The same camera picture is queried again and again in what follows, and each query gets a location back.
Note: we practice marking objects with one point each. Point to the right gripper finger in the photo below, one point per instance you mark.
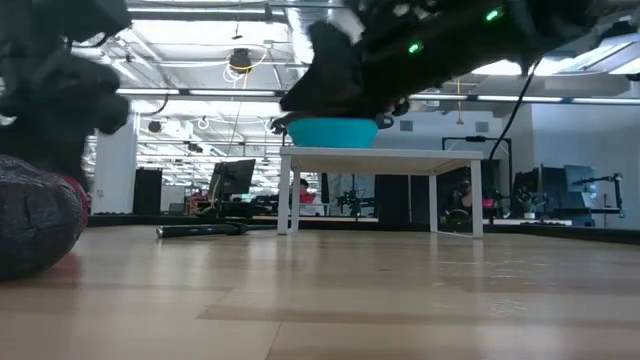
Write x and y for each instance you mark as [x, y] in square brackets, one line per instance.
[325, 85]

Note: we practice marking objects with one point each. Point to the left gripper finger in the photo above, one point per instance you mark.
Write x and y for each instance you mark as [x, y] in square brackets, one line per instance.
[60, 160]

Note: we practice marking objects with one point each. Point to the small red fruit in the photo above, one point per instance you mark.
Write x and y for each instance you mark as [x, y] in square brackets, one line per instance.
[79, 202]

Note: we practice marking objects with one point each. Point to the blue collapsible colander bowl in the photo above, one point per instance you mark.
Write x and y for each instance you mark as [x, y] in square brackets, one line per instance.
[330, 135]

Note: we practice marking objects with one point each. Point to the dark purple wrinkled fruit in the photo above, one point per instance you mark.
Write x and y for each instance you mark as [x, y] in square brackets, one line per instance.
[30, 220]

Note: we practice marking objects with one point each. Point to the black kitchen knife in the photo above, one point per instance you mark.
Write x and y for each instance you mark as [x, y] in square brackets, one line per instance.
[200, 230]

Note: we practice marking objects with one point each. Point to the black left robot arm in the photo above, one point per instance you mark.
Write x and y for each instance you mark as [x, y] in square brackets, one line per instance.
[90, 15]

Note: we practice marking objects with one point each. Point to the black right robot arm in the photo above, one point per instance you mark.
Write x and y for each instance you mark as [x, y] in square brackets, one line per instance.
[550, 15]

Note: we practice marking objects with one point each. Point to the white pillar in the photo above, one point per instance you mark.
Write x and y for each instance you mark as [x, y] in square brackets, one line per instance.
[115, 170]

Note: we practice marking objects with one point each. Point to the white perforated metal shelf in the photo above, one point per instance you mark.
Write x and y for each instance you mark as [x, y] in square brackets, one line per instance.
[375, 160]

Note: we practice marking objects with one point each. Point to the black cabinet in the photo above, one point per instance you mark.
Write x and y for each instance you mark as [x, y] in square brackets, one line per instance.
[147, 192]

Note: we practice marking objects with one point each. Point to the person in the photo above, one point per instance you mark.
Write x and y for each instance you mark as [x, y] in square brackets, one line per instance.
[306, 192]
[462, 195]

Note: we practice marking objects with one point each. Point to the black computer monitor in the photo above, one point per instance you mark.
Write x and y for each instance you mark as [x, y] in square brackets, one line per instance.
[235, 177]

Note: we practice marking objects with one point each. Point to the grey monitor back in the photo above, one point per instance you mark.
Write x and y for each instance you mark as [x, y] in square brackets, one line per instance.
[580, 177]

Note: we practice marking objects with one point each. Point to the silver ventilation duct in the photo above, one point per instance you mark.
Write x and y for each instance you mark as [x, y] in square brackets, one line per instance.
[296, 35]

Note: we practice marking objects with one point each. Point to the thin black stand frame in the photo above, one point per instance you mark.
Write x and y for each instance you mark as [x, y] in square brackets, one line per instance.
[475, 138]

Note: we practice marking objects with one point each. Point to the long ceiling light rail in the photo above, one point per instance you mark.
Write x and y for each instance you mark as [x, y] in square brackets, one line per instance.
[525, 98]

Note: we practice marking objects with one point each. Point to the black aluminium table frame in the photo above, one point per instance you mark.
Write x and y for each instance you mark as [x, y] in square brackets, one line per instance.
[550, 231]

